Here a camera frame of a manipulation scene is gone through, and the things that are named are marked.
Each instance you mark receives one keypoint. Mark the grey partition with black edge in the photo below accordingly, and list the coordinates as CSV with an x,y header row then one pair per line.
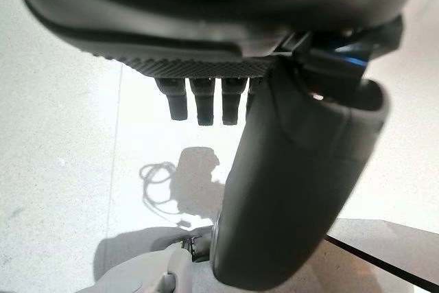
x,y
394,241

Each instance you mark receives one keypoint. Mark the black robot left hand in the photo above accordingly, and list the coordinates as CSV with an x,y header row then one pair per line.
x,y
274,186

